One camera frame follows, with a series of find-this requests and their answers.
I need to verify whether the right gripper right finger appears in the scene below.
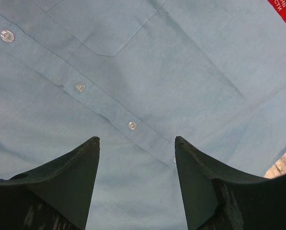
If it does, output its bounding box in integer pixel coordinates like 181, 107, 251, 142
175, 137, 286, 230

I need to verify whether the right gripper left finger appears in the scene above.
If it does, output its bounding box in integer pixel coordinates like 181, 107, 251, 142
0, 137, 100, 230

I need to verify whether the light blue shirt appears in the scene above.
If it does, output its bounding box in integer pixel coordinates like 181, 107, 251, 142
0, 0, 286, 230

